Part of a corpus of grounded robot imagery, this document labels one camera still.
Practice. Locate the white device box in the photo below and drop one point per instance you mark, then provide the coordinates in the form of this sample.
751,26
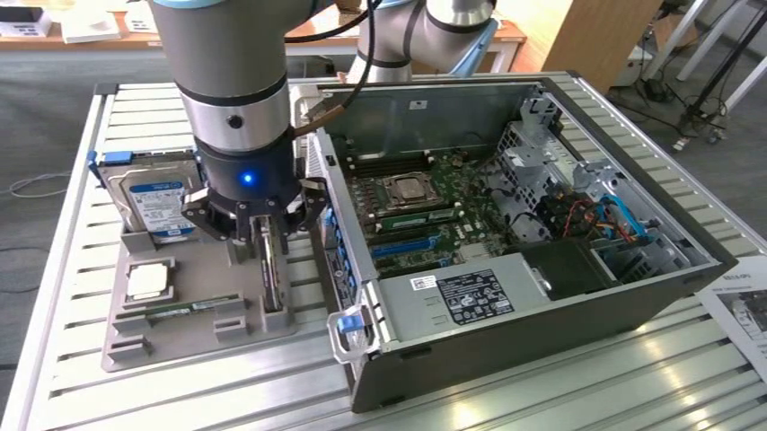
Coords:
632,67

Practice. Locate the blue case latch tab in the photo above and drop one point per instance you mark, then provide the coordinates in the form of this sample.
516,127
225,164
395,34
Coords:
348,324

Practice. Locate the black Nvidia graphics card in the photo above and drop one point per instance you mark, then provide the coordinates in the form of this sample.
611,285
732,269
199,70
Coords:
267,278

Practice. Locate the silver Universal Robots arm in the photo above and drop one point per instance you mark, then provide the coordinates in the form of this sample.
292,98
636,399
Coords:
227,54

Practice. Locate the black tripod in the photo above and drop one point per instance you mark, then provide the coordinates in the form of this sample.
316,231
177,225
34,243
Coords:
695,112

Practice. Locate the white carton box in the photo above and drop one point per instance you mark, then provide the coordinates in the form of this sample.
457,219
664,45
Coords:
89,31

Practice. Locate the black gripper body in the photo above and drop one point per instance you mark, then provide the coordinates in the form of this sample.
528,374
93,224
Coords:
245,175

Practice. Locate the black and white box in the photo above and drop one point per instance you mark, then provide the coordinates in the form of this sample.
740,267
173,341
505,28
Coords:
24,29

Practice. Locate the CPU with paste residue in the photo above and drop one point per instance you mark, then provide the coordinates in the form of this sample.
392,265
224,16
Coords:
412,188

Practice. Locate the white table frame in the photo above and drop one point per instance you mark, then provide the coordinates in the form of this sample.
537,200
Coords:
692,65

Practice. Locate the blue expansion slot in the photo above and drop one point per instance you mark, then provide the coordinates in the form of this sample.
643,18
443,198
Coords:
401,248

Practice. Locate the bare silver CPU chip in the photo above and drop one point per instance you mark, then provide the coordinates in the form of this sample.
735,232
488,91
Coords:
146,280

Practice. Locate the wooden top desk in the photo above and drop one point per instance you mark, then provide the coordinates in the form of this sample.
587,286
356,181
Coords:
512,38
36,42

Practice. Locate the printed paper sheet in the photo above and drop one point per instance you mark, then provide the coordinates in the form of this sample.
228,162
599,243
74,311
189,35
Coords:
739,287

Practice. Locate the grey power supply unit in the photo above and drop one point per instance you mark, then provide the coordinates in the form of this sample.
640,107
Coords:
407,310

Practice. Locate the small white box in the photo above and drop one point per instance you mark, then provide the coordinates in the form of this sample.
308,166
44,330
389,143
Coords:
140,22

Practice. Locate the black plastic shroud box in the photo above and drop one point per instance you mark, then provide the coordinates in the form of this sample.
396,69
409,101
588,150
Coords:
569,269

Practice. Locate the black open PC case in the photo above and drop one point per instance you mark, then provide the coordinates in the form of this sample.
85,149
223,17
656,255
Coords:
539,350

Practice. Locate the green motherboard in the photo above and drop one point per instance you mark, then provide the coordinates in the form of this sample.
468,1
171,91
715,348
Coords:
473,188

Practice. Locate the grey parts rack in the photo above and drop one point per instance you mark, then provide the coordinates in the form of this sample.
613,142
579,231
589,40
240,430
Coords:
197,278

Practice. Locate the hard disk with blue carrier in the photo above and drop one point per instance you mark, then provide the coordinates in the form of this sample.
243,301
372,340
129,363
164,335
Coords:
149,202

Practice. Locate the silver chipset heatsink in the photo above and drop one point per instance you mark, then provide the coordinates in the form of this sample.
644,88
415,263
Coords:
473,253

